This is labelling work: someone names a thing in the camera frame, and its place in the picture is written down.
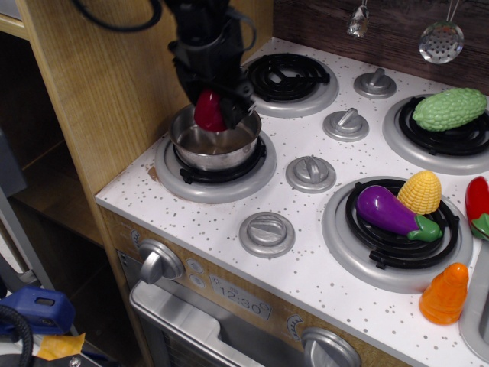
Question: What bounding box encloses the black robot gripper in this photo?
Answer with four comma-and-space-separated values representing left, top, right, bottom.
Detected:
168, 22, 255, 129

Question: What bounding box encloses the dark red toy sweet potato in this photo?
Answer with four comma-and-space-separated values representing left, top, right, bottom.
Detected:
194, 89, 227, 132

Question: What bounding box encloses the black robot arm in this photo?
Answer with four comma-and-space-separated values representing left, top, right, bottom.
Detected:
166, 1, 257, 130

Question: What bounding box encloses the stainless steel pan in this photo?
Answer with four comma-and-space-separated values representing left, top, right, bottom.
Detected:
169, 105, 261, 171

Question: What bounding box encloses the front left stove burner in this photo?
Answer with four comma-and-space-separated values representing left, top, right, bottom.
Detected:
154, 132, 277, 204

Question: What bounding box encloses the silver stove knob lower middle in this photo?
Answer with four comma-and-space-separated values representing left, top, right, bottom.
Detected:
285, 156, 336, 194

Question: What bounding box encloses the silver stove knob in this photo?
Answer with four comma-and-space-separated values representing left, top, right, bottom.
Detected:
285, 156, 336, 194
322, 108, 370, 142
354, 68, 397, 99
238, 212, 296, 258

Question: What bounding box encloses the silver stove knob upper middle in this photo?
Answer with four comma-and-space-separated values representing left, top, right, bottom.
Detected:
322, 108, 370, 142

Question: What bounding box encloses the silver stove knob front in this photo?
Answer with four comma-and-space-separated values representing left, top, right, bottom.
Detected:
238, 212, 296, 258

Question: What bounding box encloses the silver stove knob back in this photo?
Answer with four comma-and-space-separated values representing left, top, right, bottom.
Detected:
354, 68, 397, 99

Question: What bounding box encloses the front right stove burner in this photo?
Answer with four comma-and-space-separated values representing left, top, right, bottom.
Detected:
321, 177, 474, 294

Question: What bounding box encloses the back right stove burner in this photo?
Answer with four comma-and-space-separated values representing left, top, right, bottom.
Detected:
382, 95, 488, 176

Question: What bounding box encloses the wooden side shelf unit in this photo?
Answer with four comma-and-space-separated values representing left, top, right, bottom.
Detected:
0, 0, 154, 367

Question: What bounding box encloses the silver oven knob left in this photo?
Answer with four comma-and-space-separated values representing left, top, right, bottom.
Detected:
138, 239, 185, 284

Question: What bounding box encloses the silver oven knob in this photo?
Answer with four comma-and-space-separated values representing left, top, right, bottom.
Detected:
301, 327, 361, 367
138, 239, 185, 284

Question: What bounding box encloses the purple toy eggplant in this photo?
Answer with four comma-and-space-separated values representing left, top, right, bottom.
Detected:
355, 185, 443, 242

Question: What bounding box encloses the oven clock display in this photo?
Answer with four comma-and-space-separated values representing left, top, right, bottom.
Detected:
209, 274, 273, 320

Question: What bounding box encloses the yellow toy corn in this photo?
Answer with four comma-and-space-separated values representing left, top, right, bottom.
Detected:
397, 171, 442, 215

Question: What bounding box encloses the green toy bitter gourd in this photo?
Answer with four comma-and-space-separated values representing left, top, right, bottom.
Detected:
413, 88, 487, 132

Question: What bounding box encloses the hanging slotted skimmer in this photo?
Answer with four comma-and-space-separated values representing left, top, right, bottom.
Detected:
418, 1, 465, 65

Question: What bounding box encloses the silver oven knob right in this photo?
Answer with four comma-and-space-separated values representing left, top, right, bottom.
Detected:
301, 327, 361, 367

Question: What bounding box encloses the red toy pepper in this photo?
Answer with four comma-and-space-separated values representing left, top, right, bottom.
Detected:
465, 176, 488, 241

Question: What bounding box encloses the blue clamp tool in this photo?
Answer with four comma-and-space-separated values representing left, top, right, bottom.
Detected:
1, 286, 76, 335

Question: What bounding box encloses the orange toy carrot piece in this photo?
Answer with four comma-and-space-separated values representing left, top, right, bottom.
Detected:
419, 263, 469, 325

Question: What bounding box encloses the yellow tape piece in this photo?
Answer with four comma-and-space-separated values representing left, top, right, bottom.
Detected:
37, 333, 86, 361

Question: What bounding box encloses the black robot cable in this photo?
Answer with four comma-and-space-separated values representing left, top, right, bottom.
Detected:
72, 0, 164, 32

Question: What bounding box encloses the grey oven door handle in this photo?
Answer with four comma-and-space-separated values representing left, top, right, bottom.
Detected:
130, 281, 303, 366

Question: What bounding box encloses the black braided cable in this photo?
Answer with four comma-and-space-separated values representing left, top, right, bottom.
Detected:
0, 304, 34, 367

